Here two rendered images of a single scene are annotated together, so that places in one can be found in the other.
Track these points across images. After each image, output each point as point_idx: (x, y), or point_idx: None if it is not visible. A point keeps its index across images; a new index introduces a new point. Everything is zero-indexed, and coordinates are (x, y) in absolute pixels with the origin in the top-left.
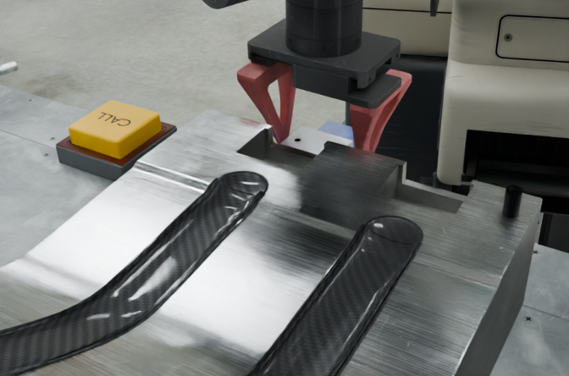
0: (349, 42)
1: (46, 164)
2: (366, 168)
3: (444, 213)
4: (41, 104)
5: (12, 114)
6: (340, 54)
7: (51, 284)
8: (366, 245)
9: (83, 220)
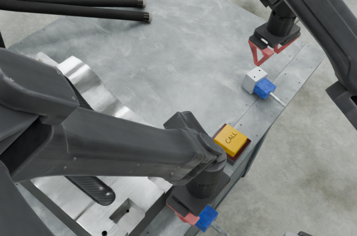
0: (188, 188)
1: (222, 123)
2: (143, 198)
3: (129, 228)
4: (268, 119)
5: (260, 111)
6: (186, 187)
7: (113, 114)
8: (105, 190)
9: (139, 120)
